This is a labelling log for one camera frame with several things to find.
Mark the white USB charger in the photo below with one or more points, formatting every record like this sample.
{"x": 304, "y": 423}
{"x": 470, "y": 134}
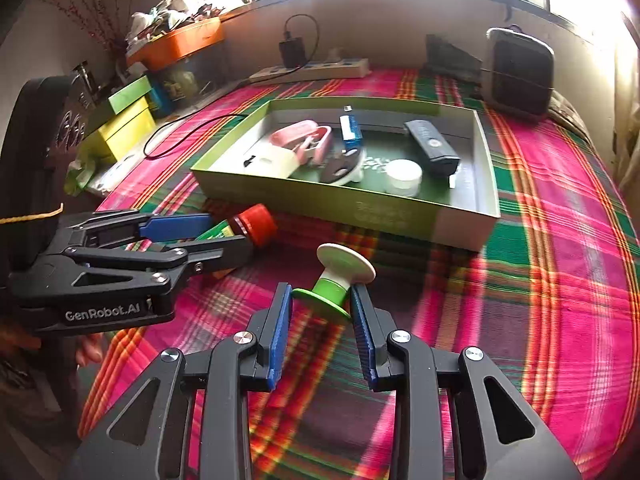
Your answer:
{"x": 275, "y": 160}

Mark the yellow box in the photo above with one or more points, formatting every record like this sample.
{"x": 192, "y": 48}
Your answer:
{"x": 127, "y": 130}

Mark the pile of wrappers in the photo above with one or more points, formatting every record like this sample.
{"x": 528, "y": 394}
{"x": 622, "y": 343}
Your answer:
{"x": 165, "y": 15}

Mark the white round lid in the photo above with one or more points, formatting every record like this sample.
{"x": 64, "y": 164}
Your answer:
{"x": 402, "y": 175}

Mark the yellow rubber band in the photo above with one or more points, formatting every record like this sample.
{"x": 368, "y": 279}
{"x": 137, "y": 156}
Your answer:
{"x": 35, "y": 216}

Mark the green spool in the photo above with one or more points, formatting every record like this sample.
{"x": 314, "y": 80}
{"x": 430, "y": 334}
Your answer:
{"x": 345, "y": 260}

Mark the green box lid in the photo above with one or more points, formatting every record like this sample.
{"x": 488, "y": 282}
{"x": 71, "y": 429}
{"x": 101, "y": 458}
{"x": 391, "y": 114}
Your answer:
{"x": 130, "y": 94}

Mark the brown bottle with red cap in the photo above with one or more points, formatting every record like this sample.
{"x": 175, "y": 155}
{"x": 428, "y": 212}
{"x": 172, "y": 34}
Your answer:
{"x": 257, "y": 225}

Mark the orange tray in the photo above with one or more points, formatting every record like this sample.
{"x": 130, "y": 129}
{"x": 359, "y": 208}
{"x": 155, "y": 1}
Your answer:
{"x": 185, "y": 42}

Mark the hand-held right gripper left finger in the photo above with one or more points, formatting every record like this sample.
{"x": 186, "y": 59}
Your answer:
{"x": 280, "y": 335}

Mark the white plug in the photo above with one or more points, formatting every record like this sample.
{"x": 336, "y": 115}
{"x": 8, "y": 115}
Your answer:
{"x": 336, "y": 55}

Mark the dried twig bunch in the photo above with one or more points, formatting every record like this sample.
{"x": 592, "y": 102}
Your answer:
{"x": 90, "y": 25}

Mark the light green crumpled bag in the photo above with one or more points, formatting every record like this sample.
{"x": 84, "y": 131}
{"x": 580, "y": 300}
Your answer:
{"x": 80, "y": 177}

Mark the black power adapter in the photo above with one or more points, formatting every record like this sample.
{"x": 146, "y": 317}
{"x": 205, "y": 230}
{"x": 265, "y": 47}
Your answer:
{"x": 292, "y": 52}

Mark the black round disc holder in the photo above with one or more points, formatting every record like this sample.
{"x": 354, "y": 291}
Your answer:
{"x": 340, "y": 170}

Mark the blue box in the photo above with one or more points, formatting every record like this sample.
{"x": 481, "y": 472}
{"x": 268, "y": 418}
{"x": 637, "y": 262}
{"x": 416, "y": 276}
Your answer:
{"x": 155, "y": 99}

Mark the blue USB tester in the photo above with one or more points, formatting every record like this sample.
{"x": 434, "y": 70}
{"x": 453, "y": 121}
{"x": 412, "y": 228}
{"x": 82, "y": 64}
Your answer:
{"x": 350, "y": 130}

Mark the pink green plaid blanket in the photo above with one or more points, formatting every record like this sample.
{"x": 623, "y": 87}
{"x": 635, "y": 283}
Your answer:
{"x": 525, "y": 310}

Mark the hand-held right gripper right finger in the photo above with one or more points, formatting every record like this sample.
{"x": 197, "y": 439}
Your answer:
{"x": 362, "y": 335}

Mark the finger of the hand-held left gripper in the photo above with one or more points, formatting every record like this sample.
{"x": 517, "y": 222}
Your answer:
{"x": 225, "y": 255}
{"x": 175, "y": 226}

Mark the green cardboard box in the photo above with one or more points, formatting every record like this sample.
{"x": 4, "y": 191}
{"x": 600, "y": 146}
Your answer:
{"x": 350, "y": 210}

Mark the person's left hand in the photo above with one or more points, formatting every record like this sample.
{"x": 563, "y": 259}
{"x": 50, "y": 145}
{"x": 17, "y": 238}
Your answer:
{"x": 89, "y": 352}

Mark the grey fan heater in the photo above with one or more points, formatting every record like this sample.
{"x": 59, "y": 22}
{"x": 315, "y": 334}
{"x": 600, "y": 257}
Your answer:
{"x": 517, "y": 70}

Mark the black USB dongle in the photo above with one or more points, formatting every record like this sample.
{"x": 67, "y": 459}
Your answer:
{"x": 430, "y": 145}

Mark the white power strip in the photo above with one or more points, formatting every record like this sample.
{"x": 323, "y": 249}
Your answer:
{"x": 320, "y": 70}

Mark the white plastic packet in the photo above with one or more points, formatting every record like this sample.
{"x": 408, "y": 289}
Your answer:
{"x": 115, "y": 175}

